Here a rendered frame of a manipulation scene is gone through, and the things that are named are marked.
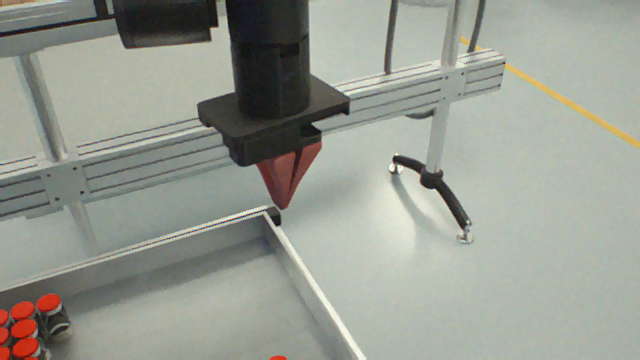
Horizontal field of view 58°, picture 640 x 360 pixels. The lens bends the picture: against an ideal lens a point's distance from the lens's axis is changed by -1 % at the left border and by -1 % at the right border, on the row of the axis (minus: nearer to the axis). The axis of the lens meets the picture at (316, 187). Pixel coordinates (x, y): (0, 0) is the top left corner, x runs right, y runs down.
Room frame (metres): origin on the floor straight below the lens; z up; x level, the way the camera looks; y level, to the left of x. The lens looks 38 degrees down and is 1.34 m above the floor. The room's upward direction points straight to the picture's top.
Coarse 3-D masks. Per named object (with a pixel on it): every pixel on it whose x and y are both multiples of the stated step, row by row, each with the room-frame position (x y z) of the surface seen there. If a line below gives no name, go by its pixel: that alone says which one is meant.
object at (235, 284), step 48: (192, 240) 0.46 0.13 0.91; (240, 240) 0.49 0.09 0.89; (0, 288) 0.38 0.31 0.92; (48, 288) 0.40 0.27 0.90; (96, 288) 0.42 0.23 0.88; (144, 288) 0.42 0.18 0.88; (192, 288) 0.42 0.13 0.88; (240, 288) 0.42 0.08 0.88; (288, 288) 0.42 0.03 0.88; (48, 336) 0.35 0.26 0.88; (96, 336) 0.35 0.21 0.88; (144, 336) 0.35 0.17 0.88; (192, 336) 0.35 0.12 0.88; (240, 336) 0.35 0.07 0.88; (288, 336) 0.35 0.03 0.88; (336, 336) 0.33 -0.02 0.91
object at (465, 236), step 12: (396, 156) 1.83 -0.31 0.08; (396, 168) 1.84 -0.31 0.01; (408, 168) 1.76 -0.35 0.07; (420, 168) 1.69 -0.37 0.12; (420, 180) 1.64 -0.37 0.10; (432, 180) 1.61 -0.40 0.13; (444, 192) 1.56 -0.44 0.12; (456, 204) 1.51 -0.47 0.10; (456, 216) 1.48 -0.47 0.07; (468, 216) 1.48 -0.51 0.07; (468, 228) 1.45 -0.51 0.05; (468, 240) 1.43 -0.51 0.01
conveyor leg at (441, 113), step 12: (456, 0) 1.63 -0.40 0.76; (456, 12) 1.63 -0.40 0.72; (456, 24) 1.63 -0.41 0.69; (444, 36) 1.64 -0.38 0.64; (456, 36) 1.63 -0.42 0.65; (444, 48) 1.64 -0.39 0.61; (456, 48) 1.63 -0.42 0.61; (444, 60) 1.63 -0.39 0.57; (456, 60) 1.64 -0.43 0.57; (444, 108) 1.63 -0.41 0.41; (444, 120) 1.63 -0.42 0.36; (432, 132) 1.64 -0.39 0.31; (444, 132) 1.63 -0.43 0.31; (432, 144) 1.63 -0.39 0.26; (432, 156) 1.63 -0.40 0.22; (432, 168) 1.63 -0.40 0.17
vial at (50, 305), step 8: (48, 296) 0.36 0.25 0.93; (56, 296) 0.36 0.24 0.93; (40, 304) 0.35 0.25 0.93; (48, 304) 0.35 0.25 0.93; (56, 304) 0.35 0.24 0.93; (40, 312) 0.35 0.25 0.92; (48, 312) 0.35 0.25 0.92; (56, 312) 0.35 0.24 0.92; (64, 312) 0.36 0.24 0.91; (48, 320) 0.35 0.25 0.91; (56, 320) 0.35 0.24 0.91; (64, 320) 0.35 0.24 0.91; (48, 328) 0.35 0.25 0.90; (56, 328) 0.35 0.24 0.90; (64, 328) 0.35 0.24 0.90; (72, 328) 0.36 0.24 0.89; (56, 336) 0.35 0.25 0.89; (64, 336) 0.35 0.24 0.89
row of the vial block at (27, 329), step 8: (24, 304) 0.35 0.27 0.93; (32, 304) 0.35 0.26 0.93; (16, 312) 0.34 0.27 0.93; (24, 312) 0.34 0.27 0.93; (32, 312) 0.34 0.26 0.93; (16, 320) 0.34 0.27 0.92; (24, 320) 0.33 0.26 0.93; (32, 320) 0.33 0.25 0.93; (40, 320) 0.35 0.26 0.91; (16, 328) 0.33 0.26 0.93; (24, 328) 0.33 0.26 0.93; (32, 328) 0.33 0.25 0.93; (40, 328) 0.34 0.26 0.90; (16, 336) 0.32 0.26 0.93; (24, 336) 0.32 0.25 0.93; (32, 336) 0.32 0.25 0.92; (40, 336) 0.33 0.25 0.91; (16, 344) 0.31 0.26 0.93; (24, 344) 0.31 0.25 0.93; (32, 344) 0.31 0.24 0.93; (40, 344) 0.32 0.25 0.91; (16, 352) 0.30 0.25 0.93; (24, 352) 0.30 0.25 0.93; (32, 352) 0.30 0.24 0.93; (40, 352) 0.31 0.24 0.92; (48, 352) 0.33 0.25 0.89
